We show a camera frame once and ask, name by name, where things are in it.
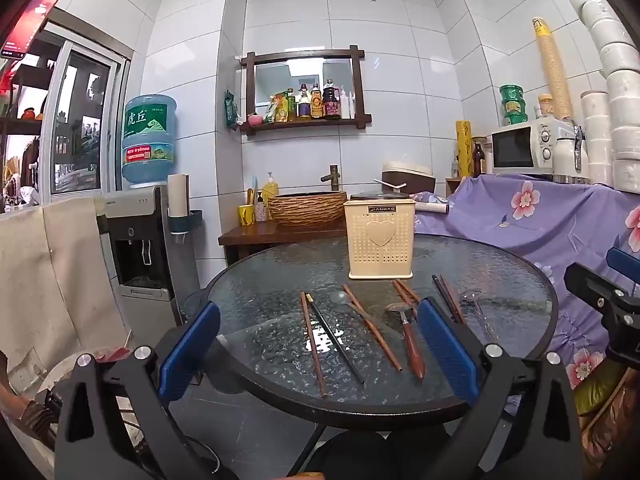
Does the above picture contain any blue water jug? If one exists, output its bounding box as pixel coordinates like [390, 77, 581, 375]
[121, 95, 179, 189]

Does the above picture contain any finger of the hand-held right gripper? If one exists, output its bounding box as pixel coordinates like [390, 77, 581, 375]
[564, 262, 633, 311]
[606, 247, 640, 286]

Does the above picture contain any steel spoon with wooden handle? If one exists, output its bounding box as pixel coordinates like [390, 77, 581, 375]
[384, 302, 426, 380]

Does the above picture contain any bronze faucet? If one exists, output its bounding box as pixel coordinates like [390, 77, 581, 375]
[320, 163, 346, 194]

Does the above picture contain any clear plastic spoon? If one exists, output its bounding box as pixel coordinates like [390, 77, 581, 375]
[460, 292, 499, 342]

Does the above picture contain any plain black chopstick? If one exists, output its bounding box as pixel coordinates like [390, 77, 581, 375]
[432, 274, 461, 324]

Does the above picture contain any paper cup holder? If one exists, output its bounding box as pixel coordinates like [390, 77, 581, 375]
[167, 173, 204, 236]

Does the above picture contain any black chopstick with gold end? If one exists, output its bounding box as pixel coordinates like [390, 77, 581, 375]
[306, 293, 366, 385]

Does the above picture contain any sliding glass window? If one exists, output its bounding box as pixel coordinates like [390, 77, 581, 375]
[39, 7, 136, 202]

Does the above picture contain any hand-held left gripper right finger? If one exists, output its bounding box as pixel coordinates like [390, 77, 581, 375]
[416, 297, 586, 480]

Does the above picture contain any beige hanging cloth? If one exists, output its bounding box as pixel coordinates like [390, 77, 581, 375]
[0, 198, 132, 373]

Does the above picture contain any wooden framed mirror shelf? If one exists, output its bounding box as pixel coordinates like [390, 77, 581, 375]
[239, 46, 374, 136]

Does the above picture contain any grey water dispenser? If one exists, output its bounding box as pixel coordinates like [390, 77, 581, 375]
[102, 185, 202, 330]

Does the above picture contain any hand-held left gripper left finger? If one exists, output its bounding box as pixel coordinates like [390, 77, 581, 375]
[54, 301, 222, 480]

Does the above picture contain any smartphone with red screen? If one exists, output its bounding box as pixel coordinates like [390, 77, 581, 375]
[0, 0, 69, 59]

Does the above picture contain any metal spoon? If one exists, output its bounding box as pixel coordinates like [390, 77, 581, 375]
[329, 291, 382, 331]

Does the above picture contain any dark wooden counter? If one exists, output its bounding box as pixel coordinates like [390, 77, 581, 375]
[218, 222, 349, 267]

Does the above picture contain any green hanging packet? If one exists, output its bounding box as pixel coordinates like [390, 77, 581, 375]
[223, 90, 241, 131]

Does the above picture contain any stack of yellow paper cups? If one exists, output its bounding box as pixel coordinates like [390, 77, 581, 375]
[531, 16, 575, 121]

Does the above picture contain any brown patterned blanket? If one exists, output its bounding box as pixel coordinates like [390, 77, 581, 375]
[574, 364, 640, 461]

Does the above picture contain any white steel kettle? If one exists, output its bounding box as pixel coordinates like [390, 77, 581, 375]
[553, 122, 592, 184]

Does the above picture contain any stack of white paper bowls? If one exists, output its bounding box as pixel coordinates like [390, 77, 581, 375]
[567, 0, 640, 194]

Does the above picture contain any purple floral cloth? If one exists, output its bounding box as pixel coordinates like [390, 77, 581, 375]
[414, 174, 640, 388]

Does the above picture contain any woven pattern wash basin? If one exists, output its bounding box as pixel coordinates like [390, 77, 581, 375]
[268, 190, 349, 227]

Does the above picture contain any white microwave oven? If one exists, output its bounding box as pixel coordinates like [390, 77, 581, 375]
[489, 115, 584, 176]

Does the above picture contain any brown white rice cooker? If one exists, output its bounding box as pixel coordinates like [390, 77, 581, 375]
[373, 160, 435, 195]

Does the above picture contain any dark soy sauce bottle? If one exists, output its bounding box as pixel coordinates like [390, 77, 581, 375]
[322, 78, 342, 120]

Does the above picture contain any beige perforated utensil holder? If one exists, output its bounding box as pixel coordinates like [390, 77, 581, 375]
[343, 199, 417, 281]

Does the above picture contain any brown wooden chopstick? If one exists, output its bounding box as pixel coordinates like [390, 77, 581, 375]
[398, 278, 422, 305]
[439, 274, 467, 324]
[342, 285, 404, 373]
[392, 281, 418, 307]
[299, 291, 329, 399]

